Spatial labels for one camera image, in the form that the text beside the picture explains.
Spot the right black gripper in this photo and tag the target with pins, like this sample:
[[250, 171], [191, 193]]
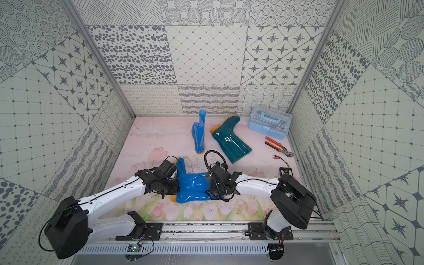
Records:
[[212, 187]]

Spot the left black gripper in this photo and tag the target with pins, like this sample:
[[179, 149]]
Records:
[[173, 185]]

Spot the blue rubber boot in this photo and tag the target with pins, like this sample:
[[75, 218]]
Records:
[[193, 187], [198, 133]]

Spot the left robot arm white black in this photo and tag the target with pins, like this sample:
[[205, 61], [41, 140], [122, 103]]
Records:
[[77, 222]]

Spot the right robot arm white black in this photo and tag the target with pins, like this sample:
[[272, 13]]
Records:
[[294, 204]]

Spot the green rubber boot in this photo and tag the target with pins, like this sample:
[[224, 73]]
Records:
[[233, 147]]

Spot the light blue plastic toolbox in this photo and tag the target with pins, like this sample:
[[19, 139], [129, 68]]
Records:
[[271, 122]]

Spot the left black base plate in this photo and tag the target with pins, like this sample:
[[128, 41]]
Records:
[[151, 230]]

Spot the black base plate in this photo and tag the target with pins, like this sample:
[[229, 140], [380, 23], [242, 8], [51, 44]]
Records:
[[151, 230], [259, 231]]

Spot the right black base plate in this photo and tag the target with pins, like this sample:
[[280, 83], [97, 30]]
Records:
[[259, 231]]

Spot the orange handled pliers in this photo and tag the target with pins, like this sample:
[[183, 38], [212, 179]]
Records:
[[278, 147]]

